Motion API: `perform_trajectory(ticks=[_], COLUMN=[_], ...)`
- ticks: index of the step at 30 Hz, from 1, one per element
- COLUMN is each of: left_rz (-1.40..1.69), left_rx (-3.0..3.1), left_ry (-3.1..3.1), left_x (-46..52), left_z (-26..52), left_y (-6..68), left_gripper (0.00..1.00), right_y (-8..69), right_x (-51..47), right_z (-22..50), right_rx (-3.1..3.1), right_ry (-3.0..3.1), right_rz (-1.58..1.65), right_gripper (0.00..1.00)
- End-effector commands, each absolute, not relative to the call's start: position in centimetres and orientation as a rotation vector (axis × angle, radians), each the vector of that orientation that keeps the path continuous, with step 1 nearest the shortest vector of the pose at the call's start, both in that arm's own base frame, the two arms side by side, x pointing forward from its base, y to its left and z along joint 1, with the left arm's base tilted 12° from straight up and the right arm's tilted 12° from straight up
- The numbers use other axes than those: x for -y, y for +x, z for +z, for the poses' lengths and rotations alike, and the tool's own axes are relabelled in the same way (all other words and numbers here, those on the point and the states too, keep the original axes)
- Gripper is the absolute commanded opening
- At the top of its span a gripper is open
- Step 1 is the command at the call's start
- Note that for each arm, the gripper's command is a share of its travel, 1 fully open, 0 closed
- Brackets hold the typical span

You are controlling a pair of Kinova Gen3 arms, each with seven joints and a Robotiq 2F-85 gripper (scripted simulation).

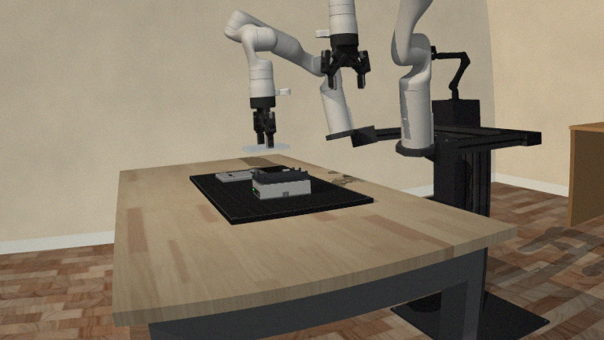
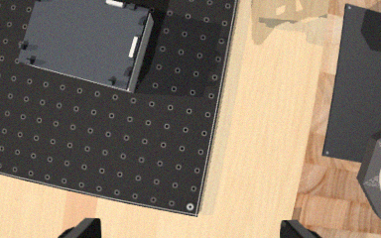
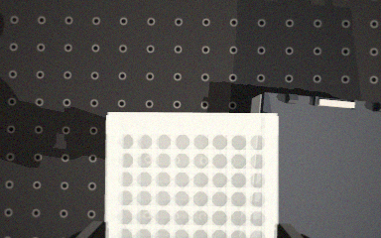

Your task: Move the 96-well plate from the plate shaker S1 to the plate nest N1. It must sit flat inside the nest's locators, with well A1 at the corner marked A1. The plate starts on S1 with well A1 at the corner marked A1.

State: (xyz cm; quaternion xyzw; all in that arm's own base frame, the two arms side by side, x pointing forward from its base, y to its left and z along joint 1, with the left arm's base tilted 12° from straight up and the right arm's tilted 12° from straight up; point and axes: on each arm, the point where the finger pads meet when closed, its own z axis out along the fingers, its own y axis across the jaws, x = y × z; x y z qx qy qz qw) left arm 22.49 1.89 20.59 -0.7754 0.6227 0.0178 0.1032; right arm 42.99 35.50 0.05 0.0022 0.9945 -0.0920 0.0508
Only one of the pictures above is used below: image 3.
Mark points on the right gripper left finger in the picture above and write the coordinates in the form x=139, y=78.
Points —
x=96, y=229

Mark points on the white well plate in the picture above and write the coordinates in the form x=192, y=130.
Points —
x=191, y=175

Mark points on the black perforated breadboard plate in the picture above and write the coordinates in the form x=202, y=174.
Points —
x=65, y=63

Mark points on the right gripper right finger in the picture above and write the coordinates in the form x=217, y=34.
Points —
x=288, y=231

